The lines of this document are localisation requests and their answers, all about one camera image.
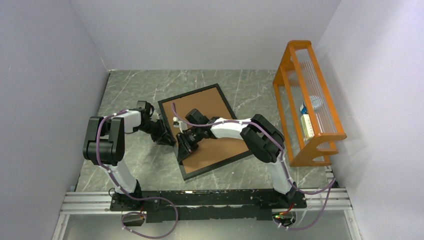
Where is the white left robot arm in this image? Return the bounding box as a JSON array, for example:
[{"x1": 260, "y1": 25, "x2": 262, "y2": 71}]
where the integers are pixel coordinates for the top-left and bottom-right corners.
[{"x1": 82, "y1": 100, "x2": 175, "y2": 210}]

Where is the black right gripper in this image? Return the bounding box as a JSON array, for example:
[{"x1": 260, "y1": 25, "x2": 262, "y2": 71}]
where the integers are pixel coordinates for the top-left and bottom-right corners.
[{"x1": 176, "y1": 126, "x2": 204, "y2": 162}]

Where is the aluminium table rail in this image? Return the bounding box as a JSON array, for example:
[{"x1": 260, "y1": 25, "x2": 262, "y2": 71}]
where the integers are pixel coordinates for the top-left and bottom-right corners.
[{"x1": 53, "y1": 188, "x2": 362, "y2": 240}]

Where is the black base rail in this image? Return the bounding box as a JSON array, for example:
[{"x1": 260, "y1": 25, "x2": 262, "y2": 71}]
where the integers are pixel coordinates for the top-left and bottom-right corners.
[{"x1": 109, "y1": 188, "x2": 307, "y2": 223}]

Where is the brown backing board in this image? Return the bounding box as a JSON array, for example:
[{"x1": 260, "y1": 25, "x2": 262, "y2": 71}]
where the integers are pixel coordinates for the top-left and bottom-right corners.
[{"x1": 161, "y1": 87, "x2": 250, "y2": 175}]

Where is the white box in shelf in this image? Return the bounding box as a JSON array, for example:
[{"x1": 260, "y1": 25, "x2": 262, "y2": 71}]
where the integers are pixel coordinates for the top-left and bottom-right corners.
[{"x1": 299, "y1": 103, "x2": 315, "y2": 141}]

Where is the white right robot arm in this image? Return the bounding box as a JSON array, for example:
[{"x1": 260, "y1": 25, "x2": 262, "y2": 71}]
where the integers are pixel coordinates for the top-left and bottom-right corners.
[{"x1": 176, "y1": 108, "x2": 297, "y2": 208}]

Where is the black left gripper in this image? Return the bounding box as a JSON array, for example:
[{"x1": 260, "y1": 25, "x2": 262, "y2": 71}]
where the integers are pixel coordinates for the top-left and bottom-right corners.
[{"x1": 134, "y1": 118, "x2": 176, "y2": 146}]

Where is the black picture frame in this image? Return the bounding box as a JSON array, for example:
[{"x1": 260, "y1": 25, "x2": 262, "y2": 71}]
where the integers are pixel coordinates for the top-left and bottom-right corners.
[{"x1": 157, "y1": 83, "x2": 254, "y2": 182}]

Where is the orange wooden shelf rack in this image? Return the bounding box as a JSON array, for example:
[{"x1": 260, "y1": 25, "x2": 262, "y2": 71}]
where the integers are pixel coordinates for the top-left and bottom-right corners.
[{"x1": 272, "y1": 40, "x2": 347, "y2": 167}]

